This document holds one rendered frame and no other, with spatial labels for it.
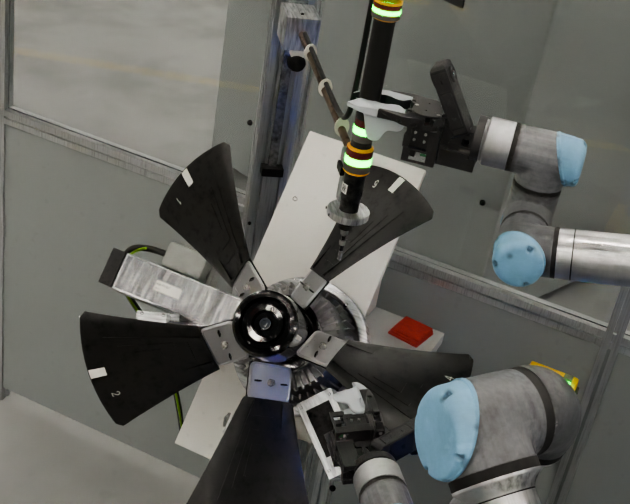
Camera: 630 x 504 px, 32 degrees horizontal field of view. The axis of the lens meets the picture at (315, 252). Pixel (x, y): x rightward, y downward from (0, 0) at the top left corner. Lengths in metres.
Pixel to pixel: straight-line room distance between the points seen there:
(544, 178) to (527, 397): 0.42
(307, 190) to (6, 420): 1.62
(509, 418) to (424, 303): 1.32
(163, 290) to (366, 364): 0.47
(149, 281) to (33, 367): 1.35
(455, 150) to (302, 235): 0.60
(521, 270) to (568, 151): 0.20
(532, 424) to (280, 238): 0.98
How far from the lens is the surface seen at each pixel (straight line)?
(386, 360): 1.95
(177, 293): 2.17
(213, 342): 2.01
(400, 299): 2.71
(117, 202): 3.01
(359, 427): 1.76
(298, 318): 1.92
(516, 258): 1.60
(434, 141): 1.70
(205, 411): 2.23
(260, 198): 2.57
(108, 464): 3.44
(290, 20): 2.28
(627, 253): 1.61
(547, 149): 1.69
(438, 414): 1.38
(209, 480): 1.93
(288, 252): 2.24
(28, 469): 3.42
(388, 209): 1.96
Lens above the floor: 2.31
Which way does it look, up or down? 30 degrees down
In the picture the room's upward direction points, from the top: 10 degrees clockwise
